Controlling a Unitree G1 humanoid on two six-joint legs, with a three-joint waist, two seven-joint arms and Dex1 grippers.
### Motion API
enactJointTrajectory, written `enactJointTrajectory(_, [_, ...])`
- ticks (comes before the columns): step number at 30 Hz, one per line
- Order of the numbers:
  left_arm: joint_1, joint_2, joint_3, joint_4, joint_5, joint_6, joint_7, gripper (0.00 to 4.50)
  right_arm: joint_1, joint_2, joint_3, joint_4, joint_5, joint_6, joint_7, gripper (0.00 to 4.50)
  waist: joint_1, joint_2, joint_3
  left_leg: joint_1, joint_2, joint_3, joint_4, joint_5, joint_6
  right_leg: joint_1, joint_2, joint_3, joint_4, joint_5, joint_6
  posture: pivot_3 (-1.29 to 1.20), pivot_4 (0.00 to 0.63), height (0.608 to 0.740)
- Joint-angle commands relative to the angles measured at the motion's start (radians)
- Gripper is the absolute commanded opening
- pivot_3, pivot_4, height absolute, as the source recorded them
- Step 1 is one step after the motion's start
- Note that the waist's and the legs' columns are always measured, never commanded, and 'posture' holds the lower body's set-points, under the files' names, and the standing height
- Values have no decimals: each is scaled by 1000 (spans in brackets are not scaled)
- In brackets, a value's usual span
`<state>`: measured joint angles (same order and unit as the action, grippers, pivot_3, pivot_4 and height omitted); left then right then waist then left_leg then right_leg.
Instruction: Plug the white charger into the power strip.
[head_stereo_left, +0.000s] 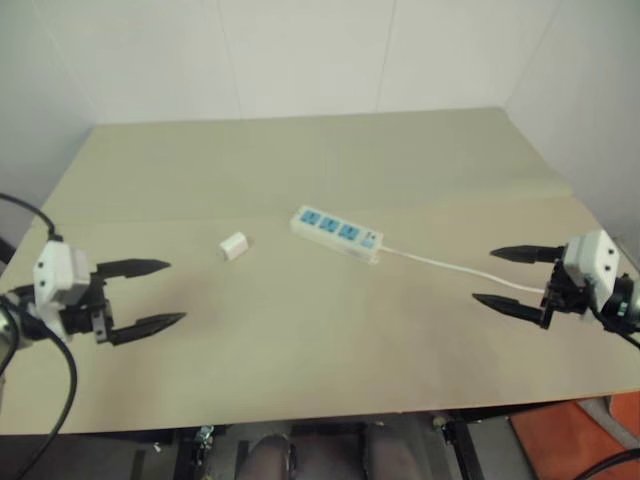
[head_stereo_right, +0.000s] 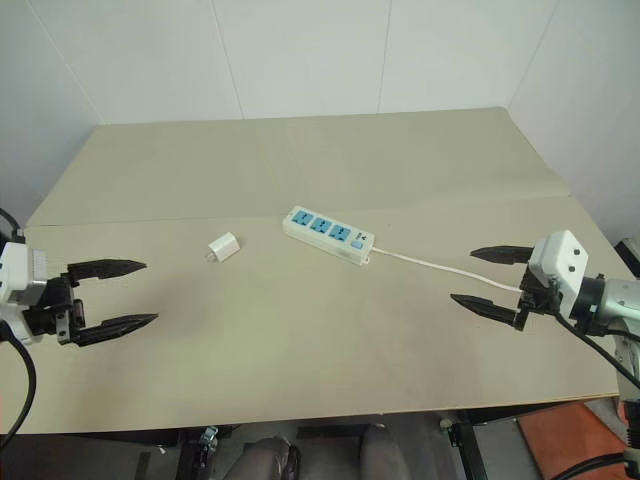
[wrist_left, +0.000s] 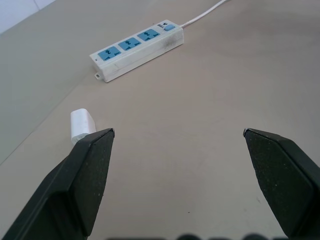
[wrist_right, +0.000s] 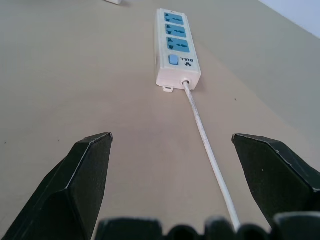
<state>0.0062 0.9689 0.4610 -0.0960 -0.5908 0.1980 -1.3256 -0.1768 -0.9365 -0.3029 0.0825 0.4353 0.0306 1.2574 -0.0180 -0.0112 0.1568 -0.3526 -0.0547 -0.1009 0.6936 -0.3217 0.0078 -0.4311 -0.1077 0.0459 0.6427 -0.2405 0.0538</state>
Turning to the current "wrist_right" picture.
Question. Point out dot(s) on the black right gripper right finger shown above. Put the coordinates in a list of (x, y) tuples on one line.
[(272, 175)]

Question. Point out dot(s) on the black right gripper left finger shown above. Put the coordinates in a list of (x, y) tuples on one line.
[(67, 185)]

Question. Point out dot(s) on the white power strip blue sockets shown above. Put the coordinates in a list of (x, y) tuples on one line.
[(175, 57)]

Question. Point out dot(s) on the small white object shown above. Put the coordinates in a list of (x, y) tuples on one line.
[(113, 1)]

